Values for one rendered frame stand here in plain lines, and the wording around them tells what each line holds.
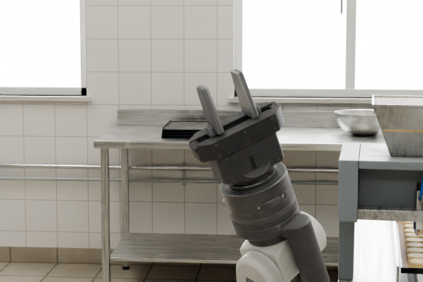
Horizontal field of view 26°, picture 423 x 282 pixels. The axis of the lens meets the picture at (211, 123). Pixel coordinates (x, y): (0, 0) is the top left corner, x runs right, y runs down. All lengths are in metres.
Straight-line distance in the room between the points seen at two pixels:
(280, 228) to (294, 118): 4.32
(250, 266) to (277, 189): 0.11
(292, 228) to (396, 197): 1.31
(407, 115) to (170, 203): 3.46
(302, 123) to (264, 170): 4.34
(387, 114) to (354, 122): 2.69
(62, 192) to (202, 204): 0.87
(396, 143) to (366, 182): 0.13
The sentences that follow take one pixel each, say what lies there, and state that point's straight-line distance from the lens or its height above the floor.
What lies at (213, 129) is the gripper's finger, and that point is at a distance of 1.12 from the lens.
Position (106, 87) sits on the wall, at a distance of 5.63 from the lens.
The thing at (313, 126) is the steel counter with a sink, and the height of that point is 0.89.
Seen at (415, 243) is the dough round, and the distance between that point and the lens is 2.59.
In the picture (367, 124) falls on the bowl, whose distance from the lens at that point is 5.03.
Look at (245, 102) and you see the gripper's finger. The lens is 1.13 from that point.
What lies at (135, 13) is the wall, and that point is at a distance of 5.58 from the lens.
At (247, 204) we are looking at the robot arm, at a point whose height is 1.31.
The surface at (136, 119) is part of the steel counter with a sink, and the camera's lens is 5.55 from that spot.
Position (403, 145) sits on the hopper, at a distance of 2.40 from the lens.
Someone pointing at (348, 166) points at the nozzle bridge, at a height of 1.16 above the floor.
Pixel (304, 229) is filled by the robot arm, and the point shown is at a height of 1.28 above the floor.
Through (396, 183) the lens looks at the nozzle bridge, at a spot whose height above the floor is 1.11.
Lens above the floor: 1.54
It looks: 7 degrees down
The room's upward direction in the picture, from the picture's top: straight up
